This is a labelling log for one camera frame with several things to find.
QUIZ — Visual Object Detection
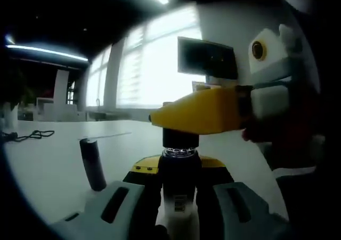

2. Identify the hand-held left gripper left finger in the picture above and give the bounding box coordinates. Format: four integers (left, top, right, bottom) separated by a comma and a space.
49, 156, 163, 240

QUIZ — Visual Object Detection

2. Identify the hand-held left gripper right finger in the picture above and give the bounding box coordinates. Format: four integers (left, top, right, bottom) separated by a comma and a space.
196, 156, 291, 240

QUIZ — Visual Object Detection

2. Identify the small dark cosmetic bottle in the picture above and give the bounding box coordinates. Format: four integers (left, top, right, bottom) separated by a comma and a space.
156, 147, 200, 226

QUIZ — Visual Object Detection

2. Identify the tall dark bottle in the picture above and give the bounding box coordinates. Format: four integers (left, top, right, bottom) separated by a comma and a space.
79, 137, 107, 192

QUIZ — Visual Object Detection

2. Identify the person's right hand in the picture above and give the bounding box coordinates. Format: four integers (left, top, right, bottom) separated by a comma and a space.
241, 117, 283, 144

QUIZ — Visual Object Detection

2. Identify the dark computer monitor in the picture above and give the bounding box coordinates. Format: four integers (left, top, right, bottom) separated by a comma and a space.
177, 36, 238, 80

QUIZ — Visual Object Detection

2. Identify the white table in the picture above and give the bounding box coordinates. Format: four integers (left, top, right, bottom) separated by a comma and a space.
4, 119, 290, 225

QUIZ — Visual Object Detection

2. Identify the row of white office chairs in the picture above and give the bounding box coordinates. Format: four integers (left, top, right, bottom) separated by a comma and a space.
34, 96, 86, 122

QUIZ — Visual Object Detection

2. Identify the black power cable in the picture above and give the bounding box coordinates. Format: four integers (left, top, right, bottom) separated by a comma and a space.
2, 129, 55, 143

